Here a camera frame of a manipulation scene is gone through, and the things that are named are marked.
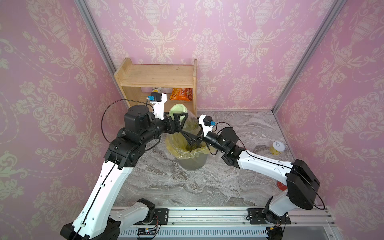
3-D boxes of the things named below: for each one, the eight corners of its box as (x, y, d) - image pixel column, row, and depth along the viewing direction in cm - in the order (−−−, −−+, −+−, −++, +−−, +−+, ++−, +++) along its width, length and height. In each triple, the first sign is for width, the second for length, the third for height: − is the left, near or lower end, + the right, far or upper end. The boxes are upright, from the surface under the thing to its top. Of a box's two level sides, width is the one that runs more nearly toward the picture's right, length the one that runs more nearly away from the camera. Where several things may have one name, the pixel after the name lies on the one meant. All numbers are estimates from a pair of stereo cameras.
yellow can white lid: (270, 155, 98) (274, 151, 93) (267, 146, 102) (270, 141, 98) (282, 155, 98) (287, 151, 93) (278, 146, 102) (282, 141, 98)
